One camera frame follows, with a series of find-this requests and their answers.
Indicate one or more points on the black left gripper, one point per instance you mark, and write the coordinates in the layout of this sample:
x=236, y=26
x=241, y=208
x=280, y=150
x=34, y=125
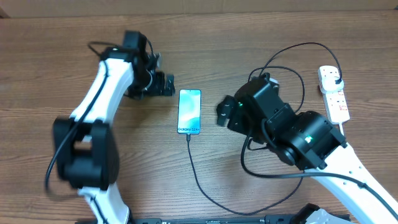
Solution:
x=159, y=89

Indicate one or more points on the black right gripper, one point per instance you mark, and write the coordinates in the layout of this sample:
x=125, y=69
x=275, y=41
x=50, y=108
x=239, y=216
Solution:
x=241, y=124

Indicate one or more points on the blue smartphone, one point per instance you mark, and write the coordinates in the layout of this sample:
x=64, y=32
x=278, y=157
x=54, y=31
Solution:
x=189, y=112

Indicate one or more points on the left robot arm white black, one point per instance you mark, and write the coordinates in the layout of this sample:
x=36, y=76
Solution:
x=85, y=152

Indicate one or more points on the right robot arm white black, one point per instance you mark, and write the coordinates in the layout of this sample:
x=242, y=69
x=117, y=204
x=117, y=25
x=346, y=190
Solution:
x=309, y=142

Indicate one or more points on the white charger plug adapter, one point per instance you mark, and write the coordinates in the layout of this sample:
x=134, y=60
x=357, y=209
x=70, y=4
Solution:
x=330, y=85

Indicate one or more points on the white power strip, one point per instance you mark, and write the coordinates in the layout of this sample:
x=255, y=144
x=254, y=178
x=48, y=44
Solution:
x=335, y=103

